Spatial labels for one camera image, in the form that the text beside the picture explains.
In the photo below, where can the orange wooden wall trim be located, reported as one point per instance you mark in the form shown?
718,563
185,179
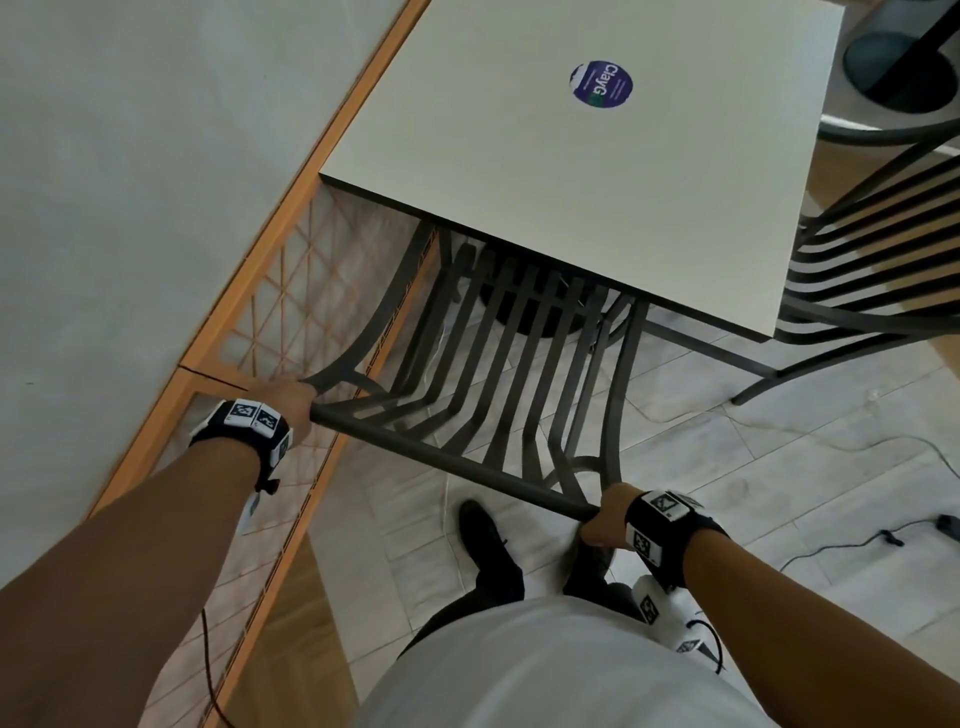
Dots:
335,127

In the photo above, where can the dark grey metal chair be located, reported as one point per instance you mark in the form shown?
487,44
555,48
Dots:
450,460
862,321

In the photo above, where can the person's left black shoe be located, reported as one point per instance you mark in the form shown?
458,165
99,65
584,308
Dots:
480,532

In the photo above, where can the person's left hand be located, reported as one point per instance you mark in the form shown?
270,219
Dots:
292,401

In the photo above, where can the person's right hand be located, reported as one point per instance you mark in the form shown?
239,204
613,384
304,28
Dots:
611,517

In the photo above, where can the black marker wristband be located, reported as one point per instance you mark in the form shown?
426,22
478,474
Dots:
217,433
675,555

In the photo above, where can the person's right forearm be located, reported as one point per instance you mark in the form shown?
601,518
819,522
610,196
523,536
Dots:
825,645

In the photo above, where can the person's white shirt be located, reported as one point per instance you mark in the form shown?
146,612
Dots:
555,667

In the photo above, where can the person's right black shoe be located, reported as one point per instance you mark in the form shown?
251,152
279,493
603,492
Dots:
592,570

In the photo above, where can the person's left forearm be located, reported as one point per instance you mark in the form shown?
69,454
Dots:
112,585

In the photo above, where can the person's black shoe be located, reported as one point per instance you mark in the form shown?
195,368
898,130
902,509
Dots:
480,532
592,570

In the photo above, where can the round blue sticker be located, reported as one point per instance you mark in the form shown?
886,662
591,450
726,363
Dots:
600,86

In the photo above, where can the dark power adapter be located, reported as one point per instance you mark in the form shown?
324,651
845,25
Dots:
949,523

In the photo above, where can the black round stand base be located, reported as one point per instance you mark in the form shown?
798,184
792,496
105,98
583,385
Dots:
870,64

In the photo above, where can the white square table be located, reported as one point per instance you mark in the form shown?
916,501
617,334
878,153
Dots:
525,150

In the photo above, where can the person's black trousers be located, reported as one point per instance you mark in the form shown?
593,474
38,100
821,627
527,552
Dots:
499,577

